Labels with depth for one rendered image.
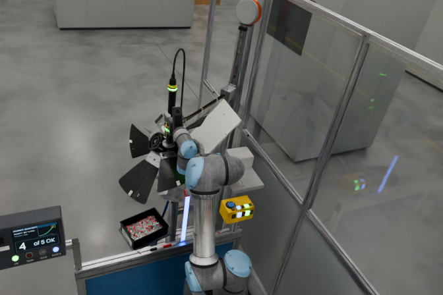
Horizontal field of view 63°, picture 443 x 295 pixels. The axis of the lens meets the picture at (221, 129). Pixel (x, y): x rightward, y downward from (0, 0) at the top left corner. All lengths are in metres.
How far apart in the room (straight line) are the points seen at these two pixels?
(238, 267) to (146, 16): 6.46
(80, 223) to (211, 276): 2.01
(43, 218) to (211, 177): 0.73
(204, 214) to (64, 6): 6.21
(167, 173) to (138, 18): 5.80
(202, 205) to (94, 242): 1.90
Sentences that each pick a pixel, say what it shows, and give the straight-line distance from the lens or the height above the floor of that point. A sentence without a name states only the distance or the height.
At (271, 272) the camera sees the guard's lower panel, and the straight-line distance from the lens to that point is 2.77.
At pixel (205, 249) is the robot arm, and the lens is 1.46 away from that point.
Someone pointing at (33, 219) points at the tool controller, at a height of 1.25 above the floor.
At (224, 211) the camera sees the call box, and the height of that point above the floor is 1.04.
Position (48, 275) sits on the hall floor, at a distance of 3.07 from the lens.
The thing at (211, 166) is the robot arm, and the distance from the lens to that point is 1.34.
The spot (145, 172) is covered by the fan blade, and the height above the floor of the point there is 1.05.
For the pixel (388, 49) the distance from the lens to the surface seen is 1.63.
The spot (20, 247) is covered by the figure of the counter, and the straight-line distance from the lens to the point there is 1.74.
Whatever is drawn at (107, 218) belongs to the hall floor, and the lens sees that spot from 3.35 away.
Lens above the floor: 2.45
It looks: 33 degrees down
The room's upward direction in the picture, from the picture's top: 9 degrees clockwise
